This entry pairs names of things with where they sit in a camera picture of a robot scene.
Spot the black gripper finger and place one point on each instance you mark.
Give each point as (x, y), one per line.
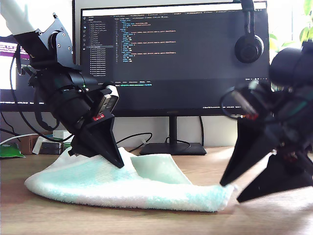
(249, 147)
(281, 178)

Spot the black over-ear headphones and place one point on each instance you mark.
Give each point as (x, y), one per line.
(248, 49)

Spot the green leafy houseplant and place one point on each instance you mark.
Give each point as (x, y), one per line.
(308, 33)

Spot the small dark box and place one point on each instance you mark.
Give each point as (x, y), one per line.
(50, 148)

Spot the small white cardboard box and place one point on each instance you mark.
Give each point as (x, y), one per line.
(36, 147)

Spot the black monitor showing terminal windows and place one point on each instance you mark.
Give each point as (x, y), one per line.
(22, 98)

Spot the black monitor showing code editor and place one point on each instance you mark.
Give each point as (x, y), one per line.
(171, 61)

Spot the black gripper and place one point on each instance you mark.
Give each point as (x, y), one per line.
(73, 110)

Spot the mint and pink tea towel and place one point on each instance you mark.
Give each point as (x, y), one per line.
(122, 191)

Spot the green plastic packet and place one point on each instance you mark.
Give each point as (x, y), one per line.
(9, 151)

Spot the black monitor stand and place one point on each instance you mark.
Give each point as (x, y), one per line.
(173, 149)

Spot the brown cardboard box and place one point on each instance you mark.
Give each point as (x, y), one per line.
(27, 145)

